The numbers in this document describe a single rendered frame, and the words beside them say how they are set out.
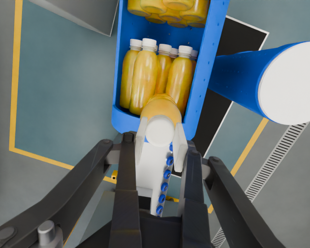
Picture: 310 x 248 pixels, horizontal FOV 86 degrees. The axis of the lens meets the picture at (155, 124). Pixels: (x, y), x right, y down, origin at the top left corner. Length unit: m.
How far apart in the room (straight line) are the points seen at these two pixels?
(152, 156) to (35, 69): 1.55
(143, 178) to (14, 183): 2.17
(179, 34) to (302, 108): 0.50
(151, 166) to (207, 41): 0.61
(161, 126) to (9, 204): 2.99
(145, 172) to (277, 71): 0.68
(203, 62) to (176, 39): 0.25
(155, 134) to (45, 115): 1.94
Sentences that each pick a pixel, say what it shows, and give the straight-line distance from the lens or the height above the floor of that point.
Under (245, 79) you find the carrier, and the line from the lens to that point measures 0.77.
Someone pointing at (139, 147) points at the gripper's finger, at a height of 1.49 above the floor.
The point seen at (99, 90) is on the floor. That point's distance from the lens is 1.76.
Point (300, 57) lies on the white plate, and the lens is 0.74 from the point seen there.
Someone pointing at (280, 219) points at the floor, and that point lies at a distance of 2.86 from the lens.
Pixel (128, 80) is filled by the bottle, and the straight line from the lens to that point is 0.54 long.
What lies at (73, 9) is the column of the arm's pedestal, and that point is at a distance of 1.11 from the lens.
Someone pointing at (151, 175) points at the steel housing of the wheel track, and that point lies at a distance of 0.88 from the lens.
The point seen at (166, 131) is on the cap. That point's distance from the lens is 0.22.
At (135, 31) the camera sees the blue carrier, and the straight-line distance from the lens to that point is 0.63.
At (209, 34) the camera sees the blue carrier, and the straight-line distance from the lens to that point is 0.45.
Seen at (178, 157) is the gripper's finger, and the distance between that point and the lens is 0.17.
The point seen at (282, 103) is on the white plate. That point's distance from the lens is 0.74.
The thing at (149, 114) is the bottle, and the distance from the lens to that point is 0.25.
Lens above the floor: 1.63
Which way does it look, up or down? 70 degrees down
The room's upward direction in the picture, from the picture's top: 172 degrees counter-clockwise
